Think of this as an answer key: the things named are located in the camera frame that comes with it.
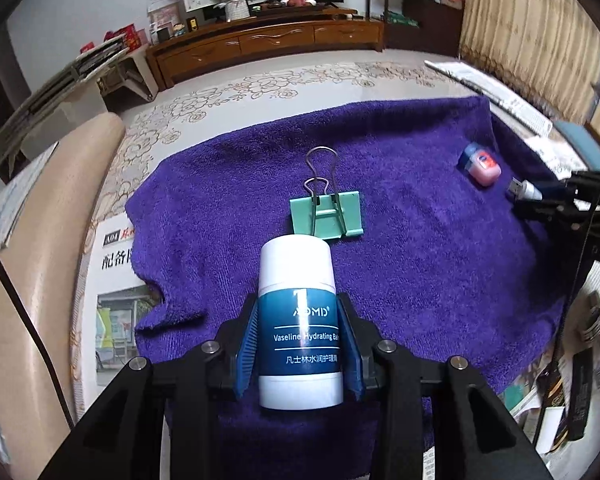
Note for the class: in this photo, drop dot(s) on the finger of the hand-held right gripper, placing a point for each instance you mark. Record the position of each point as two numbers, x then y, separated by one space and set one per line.
555 209
592 184

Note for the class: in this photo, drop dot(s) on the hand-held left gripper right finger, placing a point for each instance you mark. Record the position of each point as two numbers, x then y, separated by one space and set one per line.
353 357

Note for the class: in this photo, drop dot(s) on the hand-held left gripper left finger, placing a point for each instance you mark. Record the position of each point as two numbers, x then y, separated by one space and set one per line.
246 347

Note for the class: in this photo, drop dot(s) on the white and blue usb drive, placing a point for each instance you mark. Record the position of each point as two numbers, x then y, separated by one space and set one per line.
532 191

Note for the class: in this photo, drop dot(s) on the white and blue balm stick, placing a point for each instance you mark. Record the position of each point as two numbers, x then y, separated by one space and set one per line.
300 320

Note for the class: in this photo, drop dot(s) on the teal cushion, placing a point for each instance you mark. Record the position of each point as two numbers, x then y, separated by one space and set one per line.
577 142

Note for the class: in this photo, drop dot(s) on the small pink jar blue lid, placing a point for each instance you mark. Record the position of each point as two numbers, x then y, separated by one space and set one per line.
481 166

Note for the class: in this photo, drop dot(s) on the purple towel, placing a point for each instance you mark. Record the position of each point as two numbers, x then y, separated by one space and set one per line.
405 270

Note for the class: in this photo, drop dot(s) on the newspaper with photo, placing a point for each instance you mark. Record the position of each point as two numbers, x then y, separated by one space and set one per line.
115 310

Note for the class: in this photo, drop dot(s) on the black flat box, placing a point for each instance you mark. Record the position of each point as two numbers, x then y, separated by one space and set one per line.
577 395

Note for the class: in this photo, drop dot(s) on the green binder clip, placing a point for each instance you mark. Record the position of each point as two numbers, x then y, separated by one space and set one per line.
327 212

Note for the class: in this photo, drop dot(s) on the bamboo curtain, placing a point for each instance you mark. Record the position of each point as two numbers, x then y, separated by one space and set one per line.
525 40

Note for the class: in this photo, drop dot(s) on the beige sofa armrest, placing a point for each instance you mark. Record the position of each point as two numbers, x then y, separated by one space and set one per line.
40 280

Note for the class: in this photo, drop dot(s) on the dark wooden shelf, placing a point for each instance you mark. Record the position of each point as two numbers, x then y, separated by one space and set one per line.
420 5

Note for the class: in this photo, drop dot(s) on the white side table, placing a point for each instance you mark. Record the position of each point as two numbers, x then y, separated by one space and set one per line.
130 77

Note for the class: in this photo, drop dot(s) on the wooden tv cabinet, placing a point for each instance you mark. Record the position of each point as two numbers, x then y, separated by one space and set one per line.
265 45

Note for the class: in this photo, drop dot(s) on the red boxes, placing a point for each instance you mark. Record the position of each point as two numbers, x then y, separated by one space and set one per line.
130 37

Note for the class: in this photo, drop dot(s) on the tea set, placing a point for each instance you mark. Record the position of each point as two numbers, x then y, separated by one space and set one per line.
292 0

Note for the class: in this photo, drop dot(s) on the wall calendar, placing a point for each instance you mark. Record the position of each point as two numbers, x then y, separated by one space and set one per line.
164 2

